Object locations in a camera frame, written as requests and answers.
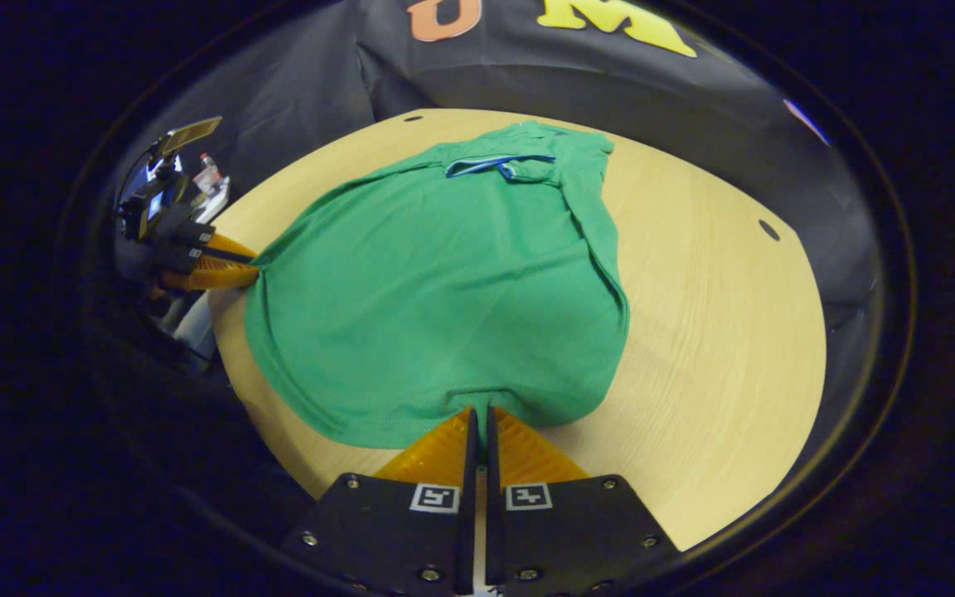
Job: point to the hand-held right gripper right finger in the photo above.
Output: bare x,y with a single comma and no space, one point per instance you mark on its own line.
577,531

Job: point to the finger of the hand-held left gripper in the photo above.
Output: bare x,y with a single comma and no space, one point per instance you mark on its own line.
196,235
212,274

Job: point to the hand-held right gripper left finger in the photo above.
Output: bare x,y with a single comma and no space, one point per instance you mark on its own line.
386,531

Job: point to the green T-shirt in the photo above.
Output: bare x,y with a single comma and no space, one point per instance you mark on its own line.
436,290

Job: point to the clear bottle red cap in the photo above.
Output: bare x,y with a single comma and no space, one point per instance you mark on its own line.
210,172

